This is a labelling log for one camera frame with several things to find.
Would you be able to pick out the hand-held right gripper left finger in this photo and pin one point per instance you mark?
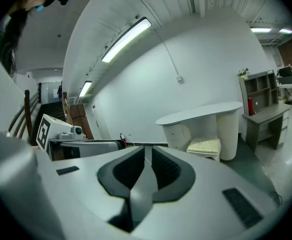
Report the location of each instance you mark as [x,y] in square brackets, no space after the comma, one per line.
[106,177]

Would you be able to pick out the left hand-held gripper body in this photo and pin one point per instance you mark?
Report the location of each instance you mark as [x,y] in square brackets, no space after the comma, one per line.
[61,127]

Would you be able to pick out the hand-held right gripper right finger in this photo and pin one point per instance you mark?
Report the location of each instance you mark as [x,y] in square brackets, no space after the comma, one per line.
[186,177]

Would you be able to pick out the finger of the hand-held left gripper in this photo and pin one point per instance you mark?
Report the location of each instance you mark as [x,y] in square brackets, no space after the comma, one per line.
[98,147]

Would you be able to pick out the white curved table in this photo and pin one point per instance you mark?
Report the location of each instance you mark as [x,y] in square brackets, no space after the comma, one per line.
[198,112]

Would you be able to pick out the brown wooden cabinet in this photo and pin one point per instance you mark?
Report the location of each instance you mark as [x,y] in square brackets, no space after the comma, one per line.
[82,120]

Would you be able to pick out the red fire extinguisher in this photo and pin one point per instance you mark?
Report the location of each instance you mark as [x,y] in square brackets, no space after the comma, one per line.
[123,139]

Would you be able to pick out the dark wooden stair railing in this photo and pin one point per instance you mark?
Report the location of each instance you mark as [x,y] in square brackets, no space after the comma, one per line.
[28,114]

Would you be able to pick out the long ceiling light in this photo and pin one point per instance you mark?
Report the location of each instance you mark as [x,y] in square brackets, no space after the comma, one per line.
[85,89]
[126,40]
[286,31]
[260,30]

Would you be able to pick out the red cylinder on desk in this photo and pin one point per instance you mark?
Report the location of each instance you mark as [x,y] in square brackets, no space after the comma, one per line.
[251,106]

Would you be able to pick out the grey desk with shelf hutch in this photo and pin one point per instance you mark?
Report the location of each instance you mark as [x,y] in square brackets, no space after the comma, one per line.
[268,114]

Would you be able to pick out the small potted plant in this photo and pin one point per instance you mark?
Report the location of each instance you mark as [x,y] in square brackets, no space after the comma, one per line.
[243,72]

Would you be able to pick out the blue face mask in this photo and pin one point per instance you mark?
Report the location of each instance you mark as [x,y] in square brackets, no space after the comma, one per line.
[39,8]

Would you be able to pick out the black computer monitor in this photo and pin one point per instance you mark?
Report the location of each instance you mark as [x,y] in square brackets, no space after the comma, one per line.
[284,71]

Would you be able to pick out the white wall junction box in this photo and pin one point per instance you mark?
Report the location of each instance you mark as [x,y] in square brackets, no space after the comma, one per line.
[179,79]

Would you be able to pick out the white wall conduit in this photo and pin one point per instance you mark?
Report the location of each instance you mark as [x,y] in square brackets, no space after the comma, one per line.
[170,56]

